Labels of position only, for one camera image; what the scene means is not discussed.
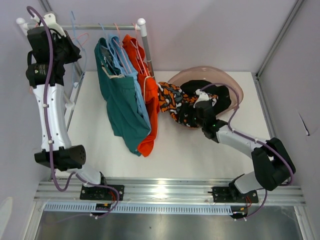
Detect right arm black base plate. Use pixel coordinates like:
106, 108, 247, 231
208, 186, 259, 204

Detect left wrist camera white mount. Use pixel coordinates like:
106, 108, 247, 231
31, 12, 67, 37

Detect translucent pink plastic basin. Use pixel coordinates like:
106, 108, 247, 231
168, 66, 244, 117

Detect bright orange shorts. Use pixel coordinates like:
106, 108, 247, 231
121, 34, 161, 158

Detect light blue shorts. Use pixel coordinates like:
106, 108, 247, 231
107, 34, 151, 129

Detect pink wire hanger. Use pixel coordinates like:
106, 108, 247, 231
70, 32, 90, 48

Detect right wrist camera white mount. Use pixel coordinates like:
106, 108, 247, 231
193, 89, 212, 109

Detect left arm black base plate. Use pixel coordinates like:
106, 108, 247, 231
79, 184, 125, 201

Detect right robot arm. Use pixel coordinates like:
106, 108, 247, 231
191, 100, 296, 202

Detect light blue wire hanger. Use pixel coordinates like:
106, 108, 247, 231
98, 24, 128, 77
70, 10, 88, 89

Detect white and silver clothes rack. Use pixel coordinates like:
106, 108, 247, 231
16, 17, 155, 118

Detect slotted grey cable duct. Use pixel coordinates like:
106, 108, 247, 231
43, 202, 233, 216

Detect teal green shorts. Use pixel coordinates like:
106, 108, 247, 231
94, 37, 151, 156

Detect aluminium extrusion rail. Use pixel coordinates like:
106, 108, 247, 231
33, 177, 306, 206

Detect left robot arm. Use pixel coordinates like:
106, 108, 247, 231
26, 26, 109, 200

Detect orange black patterned shorts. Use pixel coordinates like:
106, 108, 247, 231
157, 82, 216, 128

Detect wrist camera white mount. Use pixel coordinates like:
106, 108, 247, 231
193, 89, 212, 109
31, 12, 67, 37

